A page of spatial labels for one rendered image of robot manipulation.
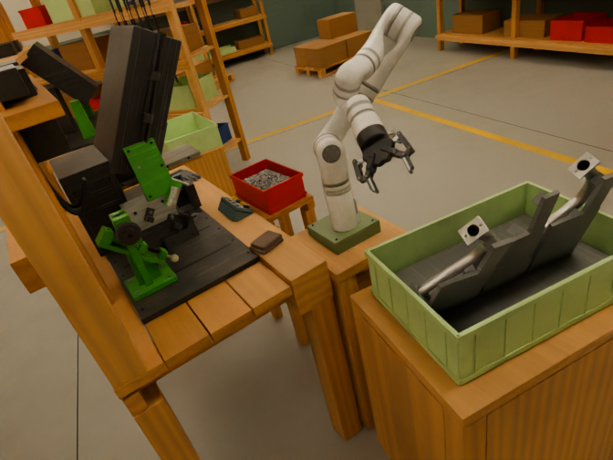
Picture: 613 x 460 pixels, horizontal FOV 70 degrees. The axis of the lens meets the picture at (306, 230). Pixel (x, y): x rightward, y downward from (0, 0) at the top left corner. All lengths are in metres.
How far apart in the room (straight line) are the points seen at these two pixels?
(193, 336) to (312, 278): 0.40
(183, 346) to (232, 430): 0.96
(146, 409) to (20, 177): 0.71
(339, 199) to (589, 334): 0.79
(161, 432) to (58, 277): 0.58
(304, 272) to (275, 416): 0.97
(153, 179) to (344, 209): 0.72
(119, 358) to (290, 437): 1.05
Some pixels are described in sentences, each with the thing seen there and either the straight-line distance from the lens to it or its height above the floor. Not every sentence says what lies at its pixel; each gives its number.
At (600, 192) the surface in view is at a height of 1.11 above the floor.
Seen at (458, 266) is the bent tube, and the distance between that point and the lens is 1.13.
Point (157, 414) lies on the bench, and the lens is 1.41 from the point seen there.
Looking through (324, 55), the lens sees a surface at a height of 0.33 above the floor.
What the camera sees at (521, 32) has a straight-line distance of 6.87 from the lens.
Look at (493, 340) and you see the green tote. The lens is 1.14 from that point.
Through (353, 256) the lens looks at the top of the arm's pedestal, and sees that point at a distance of 1.48.
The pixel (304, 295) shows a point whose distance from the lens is 1.41.
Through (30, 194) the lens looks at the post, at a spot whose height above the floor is 1.43.
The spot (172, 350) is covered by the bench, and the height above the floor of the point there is 0.88.
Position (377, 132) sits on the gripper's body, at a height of 1.33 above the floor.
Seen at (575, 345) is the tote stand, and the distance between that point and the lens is 1.30.
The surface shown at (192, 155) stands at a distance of 1.90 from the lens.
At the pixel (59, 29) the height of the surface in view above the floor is 1.59.
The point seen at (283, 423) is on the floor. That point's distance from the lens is 2.15.
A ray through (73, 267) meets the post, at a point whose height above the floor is 1.25.
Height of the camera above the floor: 1.72
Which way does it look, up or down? 31 degrees down
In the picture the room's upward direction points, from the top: 13 degrees counter-clockwise
